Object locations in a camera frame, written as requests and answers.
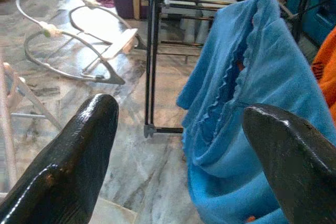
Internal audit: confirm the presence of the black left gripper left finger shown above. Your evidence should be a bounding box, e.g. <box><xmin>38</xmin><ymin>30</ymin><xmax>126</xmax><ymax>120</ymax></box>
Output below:
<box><xmin>0</xmin><ymin>93</ymin><xmax>120</xmax><ymax>224</ymax></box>

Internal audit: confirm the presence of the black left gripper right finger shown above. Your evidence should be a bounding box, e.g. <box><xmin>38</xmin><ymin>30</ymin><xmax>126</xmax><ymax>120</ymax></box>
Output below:
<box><xmin>243</xmin><ymin>103</ymin><xmax>336</xmax><ymax>224</ymax></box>

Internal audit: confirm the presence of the blue shirt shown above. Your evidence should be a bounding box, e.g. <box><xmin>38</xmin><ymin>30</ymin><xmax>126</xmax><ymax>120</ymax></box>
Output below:
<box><xmin>176</xmin><ymin>0</ymin><xmax>336</xmax><ymax>224</ymax></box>

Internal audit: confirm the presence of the white grey folding chair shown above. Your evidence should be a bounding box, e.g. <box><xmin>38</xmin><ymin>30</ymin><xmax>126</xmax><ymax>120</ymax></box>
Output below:
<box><xmin>0</xmin><ymin>61</ymin><xmax>64</xmax><ymax>196</ymax></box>

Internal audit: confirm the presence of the black metal drying rack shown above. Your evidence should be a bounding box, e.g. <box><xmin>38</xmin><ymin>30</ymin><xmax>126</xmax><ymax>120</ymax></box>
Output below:
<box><xmin>142</xmin><ymin>0</ymin><xmax>336</xmax><ymax>140</ymax></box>

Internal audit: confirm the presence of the orange shirt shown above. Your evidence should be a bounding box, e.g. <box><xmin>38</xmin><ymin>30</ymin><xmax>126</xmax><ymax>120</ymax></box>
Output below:
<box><xmin>310</xmin><ymin>25</ymin><xmax>336</xmax><ymax>125</ymax></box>

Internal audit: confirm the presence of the white baby rocker frame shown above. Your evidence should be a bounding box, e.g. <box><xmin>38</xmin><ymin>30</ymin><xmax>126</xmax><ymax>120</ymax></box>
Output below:
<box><xmin>15</xmin><ymin>0</ymin><xmax>148</xmax><ymax>86</ymax></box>

